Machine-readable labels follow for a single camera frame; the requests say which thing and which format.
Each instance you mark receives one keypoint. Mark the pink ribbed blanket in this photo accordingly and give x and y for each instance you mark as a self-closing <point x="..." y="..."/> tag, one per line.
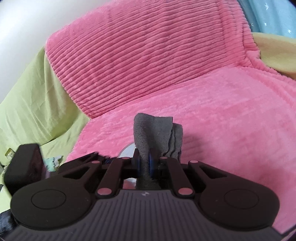
<point x="161" y="58"/>

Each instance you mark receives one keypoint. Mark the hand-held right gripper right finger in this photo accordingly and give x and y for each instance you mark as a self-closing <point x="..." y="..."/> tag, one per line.
<point x="152" y="164"/>

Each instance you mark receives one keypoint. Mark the green sheet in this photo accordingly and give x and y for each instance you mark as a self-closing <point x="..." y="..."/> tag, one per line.
<point x="34" y="104"/>

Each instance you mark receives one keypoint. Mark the grey cloth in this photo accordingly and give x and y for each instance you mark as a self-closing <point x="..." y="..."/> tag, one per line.
<point x="150" y="132"/>

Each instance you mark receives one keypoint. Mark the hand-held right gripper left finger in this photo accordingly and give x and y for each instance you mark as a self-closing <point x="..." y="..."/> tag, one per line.
<point x="138" y="164"/>

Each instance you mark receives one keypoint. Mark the dark cloth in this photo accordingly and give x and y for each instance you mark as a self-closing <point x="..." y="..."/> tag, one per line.
<point x="7" y="220"/>

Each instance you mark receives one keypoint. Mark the small yellow packet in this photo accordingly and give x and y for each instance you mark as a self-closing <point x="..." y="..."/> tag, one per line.
<point x="9" y="153"/>

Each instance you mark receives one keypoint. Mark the pale green small object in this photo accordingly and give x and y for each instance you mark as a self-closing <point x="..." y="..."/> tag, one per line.
<point x="54" y="161"/>

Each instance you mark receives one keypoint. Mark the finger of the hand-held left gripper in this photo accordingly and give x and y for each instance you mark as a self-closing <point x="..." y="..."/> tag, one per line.
<point x="85" y="157"/>

